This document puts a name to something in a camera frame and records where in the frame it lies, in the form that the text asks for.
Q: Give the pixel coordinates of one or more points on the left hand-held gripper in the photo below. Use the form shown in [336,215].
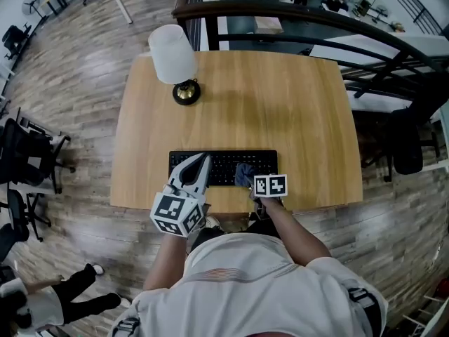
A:
[172,214]

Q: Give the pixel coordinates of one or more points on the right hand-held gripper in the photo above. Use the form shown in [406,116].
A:
[270,185]

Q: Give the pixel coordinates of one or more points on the dark blue cloth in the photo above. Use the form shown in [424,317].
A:
[243,174]

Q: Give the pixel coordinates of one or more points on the black keyboard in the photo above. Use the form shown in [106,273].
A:
[224,163]

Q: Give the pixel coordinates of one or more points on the person's left forearm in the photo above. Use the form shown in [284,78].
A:
[166,265]

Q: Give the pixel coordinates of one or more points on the person's right forearm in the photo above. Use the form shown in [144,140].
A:
[298,237]

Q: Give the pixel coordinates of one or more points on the person's black shorts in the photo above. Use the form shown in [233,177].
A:
[259,228]

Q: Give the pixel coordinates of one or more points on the person's white shoe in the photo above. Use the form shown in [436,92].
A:
[213,222]

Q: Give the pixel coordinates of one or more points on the person's white shirt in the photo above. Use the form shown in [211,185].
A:
[245,297]

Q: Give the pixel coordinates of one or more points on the table lamp with white shade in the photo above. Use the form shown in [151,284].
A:
[172,53]

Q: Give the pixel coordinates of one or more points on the black office chair with jacket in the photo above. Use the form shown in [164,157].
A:
[407,146]

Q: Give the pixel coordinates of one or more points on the cardboard box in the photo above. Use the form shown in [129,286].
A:
[268,25]

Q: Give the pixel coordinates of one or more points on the black mesh office chair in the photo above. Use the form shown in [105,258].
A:
[24,149]

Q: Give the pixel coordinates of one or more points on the black curved metal railing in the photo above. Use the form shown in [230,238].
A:
[298,11]

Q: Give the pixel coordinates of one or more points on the black reclined office chair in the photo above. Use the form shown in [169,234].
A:
[17,212]

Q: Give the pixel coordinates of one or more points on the white desk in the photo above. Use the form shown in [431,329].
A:
[443,135]

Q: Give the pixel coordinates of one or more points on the grey standing fan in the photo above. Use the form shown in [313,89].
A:
[31,4]

